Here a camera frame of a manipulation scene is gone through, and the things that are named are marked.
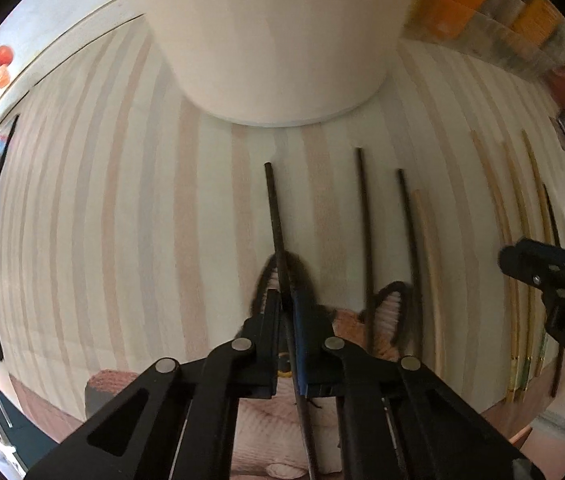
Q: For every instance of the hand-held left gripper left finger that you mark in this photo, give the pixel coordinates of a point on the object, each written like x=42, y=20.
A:
x=265, y=345

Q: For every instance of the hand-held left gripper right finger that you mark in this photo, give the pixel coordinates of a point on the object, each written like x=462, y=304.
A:
x=303, y=355

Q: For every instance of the gold bamboo chopstick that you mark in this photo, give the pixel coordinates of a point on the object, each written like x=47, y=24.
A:
x=521, y=215
x=537, y=180
x=504, y=230

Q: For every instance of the light wooden chopstick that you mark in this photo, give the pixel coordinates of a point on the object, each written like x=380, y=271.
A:
x=430, y=260

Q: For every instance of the dark chopstick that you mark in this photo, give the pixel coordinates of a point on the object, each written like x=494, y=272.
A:
x=365, y=235
x=551, y=220
x=275, y=210
x=407, y=230

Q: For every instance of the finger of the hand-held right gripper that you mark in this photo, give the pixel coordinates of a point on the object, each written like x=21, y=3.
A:
x=527, y=262

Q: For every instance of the striped placemat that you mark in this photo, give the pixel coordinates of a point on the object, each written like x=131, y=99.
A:
x=112, y=210

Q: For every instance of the white utensil holder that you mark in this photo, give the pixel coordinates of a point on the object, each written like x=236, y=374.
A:
x=272, y=35

